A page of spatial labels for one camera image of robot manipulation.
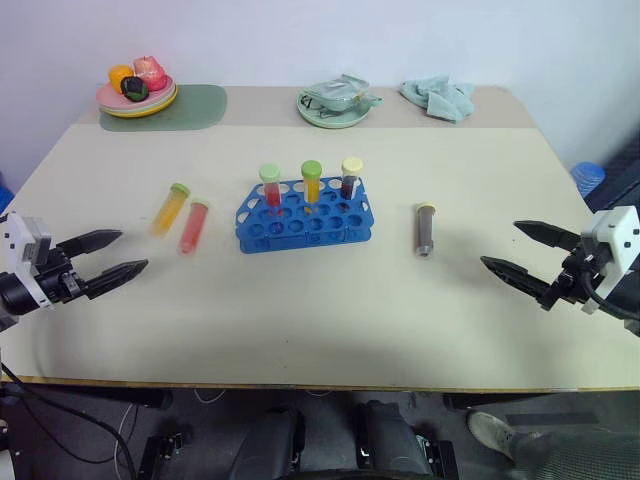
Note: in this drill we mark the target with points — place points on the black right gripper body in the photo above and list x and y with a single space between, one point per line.
575 280

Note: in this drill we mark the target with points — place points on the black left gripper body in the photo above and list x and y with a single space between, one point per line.
62 280

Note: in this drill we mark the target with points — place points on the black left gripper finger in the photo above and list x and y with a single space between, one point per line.
117 277
92 240

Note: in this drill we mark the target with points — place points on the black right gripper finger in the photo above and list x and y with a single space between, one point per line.
520 280
550 235

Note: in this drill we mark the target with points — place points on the green cap orange tube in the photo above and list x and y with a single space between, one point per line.
311 186
167 215

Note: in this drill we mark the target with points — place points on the pink cap red tube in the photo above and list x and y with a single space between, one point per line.
194 227

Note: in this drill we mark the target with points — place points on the yellow cap dark tube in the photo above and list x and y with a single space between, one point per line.
349 186
425 227

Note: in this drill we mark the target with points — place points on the light green cap red tube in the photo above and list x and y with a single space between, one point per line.
272 192

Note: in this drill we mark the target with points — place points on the blue test tube rack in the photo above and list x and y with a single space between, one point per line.
300 235

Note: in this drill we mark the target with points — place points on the blue ribbed object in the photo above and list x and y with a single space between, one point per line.
589 180

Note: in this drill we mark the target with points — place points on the black background object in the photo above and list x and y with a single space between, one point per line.
620 175

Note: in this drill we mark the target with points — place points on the black table foot bar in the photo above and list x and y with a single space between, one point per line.
100 397
495 401

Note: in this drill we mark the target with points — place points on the yellow plate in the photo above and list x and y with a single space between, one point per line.
145 115

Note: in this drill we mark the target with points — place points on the black floor tape strip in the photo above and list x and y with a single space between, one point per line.
550 418

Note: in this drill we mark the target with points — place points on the pink plate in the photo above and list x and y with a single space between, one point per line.
111 97

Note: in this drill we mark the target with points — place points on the white shoe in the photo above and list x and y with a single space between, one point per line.
492 432

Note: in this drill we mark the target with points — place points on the dark toy mangosteen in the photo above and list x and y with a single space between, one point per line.
134 89

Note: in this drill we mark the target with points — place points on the pale green thin plate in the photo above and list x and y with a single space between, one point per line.
168 100

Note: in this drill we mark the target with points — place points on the orange toy fruit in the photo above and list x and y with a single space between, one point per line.
119 76

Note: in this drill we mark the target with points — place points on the green placemat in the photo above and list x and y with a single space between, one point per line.
200 107

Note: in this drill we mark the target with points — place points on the teal crumpled cloth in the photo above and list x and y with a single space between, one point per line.
440 100

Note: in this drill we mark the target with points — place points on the pink toy apple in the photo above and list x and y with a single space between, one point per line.
150 74

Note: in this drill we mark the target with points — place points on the dark trouser leg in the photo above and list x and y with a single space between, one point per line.
575 457

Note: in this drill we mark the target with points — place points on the dark rounded shape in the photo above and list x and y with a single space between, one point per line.
385 440
275 445

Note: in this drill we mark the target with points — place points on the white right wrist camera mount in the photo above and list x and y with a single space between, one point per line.
620 235

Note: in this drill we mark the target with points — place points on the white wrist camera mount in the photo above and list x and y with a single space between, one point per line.
15 235
620 235

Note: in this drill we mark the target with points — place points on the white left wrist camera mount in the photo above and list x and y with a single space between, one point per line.
15 235

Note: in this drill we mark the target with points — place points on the blue object at wall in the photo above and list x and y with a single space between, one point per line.
4 195

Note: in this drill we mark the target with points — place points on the black metal bracket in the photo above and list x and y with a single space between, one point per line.
437 457
165 452

